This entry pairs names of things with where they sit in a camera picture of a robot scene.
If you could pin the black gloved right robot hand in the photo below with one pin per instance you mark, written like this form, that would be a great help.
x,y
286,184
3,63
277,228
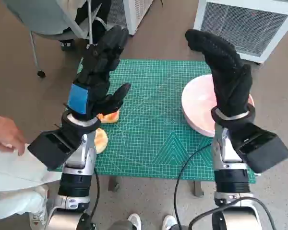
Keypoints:
x,y
228,79

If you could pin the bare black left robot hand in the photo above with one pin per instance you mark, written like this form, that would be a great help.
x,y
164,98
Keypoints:
x,y
98,72

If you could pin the pink bowl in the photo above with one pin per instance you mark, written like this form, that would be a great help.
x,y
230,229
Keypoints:
x,y
196,100

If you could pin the long striped toy bread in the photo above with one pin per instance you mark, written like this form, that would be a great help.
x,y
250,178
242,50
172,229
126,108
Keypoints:
x,y
110,117

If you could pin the round toy bread bun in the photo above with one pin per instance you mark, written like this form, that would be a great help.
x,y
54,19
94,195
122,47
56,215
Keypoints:
x,y
102,141

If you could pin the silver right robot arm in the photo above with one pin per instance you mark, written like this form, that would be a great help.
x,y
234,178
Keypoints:
x,y
230,182

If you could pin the large white mesh cabinet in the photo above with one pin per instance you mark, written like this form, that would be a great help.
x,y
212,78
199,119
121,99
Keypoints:
x,y
242,24

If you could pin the seated person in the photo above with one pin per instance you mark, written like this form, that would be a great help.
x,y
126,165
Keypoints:
x,y
98,12

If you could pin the green cutting mat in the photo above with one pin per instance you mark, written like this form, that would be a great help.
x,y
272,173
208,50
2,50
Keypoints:
x,y
146,119

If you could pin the small white mesh cabinet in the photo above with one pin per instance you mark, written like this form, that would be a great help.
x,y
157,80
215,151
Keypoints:
x,y
134,14

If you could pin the grey office chair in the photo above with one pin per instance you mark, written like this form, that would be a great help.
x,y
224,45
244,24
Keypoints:
x,y
38,14

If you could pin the person's hand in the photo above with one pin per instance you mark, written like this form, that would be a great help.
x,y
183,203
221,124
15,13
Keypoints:
x,y
7,136

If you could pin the black box device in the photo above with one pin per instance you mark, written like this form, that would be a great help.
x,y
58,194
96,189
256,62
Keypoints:
x,y
86,221

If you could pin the white shoe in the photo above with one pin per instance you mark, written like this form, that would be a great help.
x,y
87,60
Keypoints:
x,y
169,221
134,221

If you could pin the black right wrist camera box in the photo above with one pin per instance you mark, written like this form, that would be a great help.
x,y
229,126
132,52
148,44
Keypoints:
x,y
266,148

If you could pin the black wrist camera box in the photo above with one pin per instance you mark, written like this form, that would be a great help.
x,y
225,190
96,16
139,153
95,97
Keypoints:
x,y
266,148
50,148

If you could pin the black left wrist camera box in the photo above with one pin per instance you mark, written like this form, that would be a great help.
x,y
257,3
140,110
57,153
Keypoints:
x,y
50,148

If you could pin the black table leg bracket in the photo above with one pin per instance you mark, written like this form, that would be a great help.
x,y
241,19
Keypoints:
x,y
198,188
113,183

